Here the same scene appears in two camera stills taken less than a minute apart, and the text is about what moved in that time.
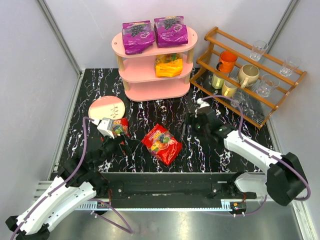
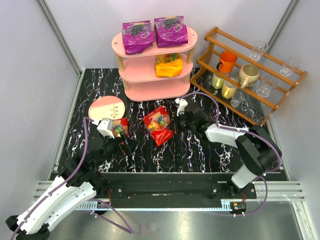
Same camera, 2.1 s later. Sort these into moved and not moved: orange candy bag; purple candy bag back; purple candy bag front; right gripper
Moved: right gripper
Not moved: purple candy bag front; orange candy bag; purple candy bag back
